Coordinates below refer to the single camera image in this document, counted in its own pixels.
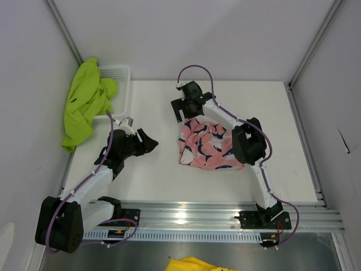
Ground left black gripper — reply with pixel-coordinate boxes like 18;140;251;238
120;129;158;160

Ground pink shark print shorts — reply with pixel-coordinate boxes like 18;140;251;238
178;116;244;170

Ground lime green shorts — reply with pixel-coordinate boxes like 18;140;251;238
62;57;118;153

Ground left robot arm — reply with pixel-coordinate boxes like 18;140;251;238
35;129;159;253

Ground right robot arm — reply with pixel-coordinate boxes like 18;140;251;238
171;81;284;229

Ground white perforated plastic basket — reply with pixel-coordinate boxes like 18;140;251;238
99;65;132;120

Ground yellow cloth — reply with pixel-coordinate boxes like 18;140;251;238
165;257;233;271

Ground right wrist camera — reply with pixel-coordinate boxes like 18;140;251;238
176;82;187;91

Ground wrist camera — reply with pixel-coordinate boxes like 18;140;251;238
114;117;135;136
176;82;187;91

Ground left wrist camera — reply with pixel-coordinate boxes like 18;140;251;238
114;117;135;136

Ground slotted cable duct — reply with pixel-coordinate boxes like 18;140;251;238
83;229;262;243

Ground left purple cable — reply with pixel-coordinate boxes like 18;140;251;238
45;110;139;253

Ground left aluminium frame post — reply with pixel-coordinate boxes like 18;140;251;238
43;0;83;66

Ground aluminium frame post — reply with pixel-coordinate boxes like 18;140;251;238
288;0;346;91
43;0;83;66

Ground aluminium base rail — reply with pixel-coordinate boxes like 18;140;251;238
121;200;345;233

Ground right aluminium frame post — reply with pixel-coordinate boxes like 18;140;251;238
288;0;346;91

